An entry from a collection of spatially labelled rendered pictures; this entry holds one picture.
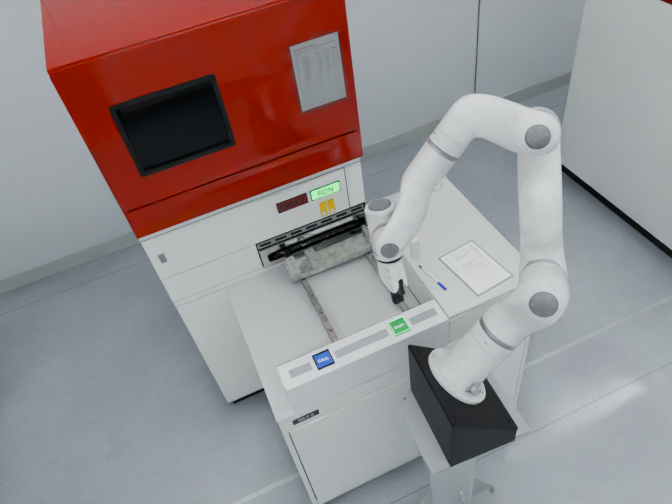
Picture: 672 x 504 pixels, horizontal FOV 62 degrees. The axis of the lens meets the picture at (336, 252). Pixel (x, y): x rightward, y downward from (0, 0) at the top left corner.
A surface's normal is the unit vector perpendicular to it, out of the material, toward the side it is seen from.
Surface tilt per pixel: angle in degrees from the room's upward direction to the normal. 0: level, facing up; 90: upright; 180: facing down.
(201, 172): 90
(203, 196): 90
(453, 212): 0
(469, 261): 0
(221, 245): 90
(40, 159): 90
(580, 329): 0
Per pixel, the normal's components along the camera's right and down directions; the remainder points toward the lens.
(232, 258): 0.39, 0.62
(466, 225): -0.13, -0.69
